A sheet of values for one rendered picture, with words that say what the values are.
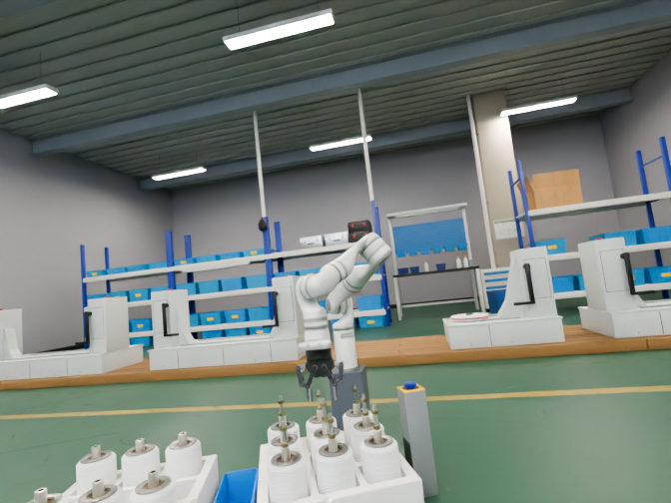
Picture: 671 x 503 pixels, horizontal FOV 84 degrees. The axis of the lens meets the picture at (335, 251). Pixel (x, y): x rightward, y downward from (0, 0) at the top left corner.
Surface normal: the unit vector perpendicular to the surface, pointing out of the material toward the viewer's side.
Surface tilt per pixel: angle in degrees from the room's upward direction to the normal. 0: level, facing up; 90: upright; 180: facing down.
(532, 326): 90
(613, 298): 90
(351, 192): 90
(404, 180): 90
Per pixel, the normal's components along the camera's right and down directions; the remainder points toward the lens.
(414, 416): 0.18, -0.11
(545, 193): -0.15, -0.08
